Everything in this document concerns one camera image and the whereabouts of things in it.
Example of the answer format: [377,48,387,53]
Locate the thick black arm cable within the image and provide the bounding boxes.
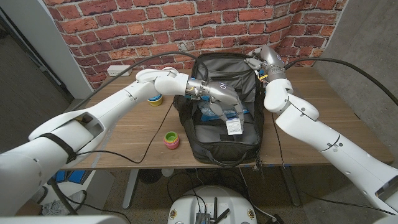
[70,51,209,111]
[284,57,398,106]

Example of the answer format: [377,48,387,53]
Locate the blue white wipes pack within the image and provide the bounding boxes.
[198,99,249,122]

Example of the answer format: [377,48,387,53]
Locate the white power strip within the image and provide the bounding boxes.
[106,65,133,77]

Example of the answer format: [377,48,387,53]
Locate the blue foot pedals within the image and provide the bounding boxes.
[54,170,91,184]

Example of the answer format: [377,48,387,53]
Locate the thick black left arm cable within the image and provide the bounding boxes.
[70,51,209,111]

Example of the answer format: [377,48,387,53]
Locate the white embossed cube package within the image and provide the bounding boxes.
[226,118,244,136]

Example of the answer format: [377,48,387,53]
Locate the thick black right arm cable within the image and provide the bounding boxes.
[284,57,398,106]

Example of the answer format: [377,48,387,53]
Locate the grey mini computer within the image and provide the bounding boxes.
[195,212,211,224]

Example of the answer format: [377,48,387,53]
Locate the white table leg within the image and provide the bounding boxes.
[122,169,139,209]

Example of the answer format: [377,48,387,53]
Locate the white robot chest shell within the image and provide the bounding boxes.
[0,214,127,224]

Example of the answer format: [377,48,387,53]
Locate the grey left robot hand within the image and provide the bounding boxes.
[205,81,246,131]

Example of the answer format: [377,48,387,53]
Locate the green pink stacked cups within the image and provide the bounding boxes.
[163,131,180,150]

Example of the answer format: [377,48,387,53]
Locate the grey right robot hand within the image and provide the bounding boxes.
[244,45,285,72]

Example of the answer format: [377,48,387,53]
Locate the black backpack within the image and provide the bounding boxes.
[172,52,268,169]

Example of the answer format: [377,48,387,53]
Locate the black slanted antenna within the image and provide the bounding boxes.
[214,208,231,224]

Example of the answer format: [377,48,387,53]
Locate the grey table leg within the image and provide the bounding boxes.
[281,166,301,207]

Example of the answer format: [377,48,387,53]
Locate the thin black left wrist cable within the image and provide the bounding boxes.
[74,102,175,164]

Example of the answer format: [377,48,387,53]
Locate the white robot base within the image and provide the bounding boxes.
[167,185,258,224]

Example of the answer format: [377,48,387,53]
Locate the red brick print backdrop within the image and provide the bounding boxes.
[43,0,348,91]

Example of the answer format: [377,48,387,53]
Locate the yellow blue stacked cups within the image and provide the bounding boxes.
[147,93,164,107]

